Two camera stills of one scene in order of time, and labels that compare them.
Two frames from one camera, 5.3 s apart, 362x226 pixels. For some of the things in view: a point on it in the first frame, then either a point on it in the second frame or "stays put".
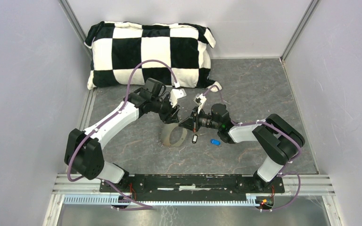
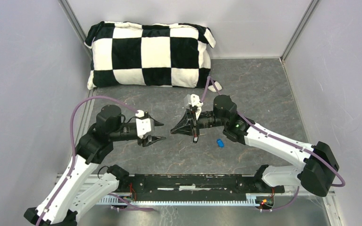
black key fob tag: x=194 y=139 stays put
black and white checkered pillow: x=117 y=48 stays put
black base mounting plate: x=193 y=187 stays put
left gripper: x=171 y=116 -> x=150 y=140
